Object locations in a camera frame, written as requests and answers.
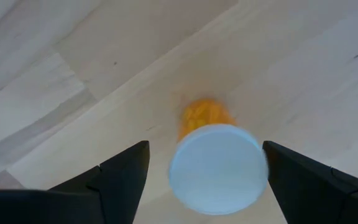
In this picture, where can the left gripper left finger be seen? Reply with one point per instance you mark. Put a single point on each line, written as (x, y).
(117, 193)

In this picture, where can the orange pill bottle white cap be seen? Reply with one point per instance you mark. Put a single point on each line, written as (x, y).
(217, 168)

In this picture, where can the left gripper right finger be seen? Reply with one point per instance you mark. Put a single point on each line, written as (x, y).
(306, 196)

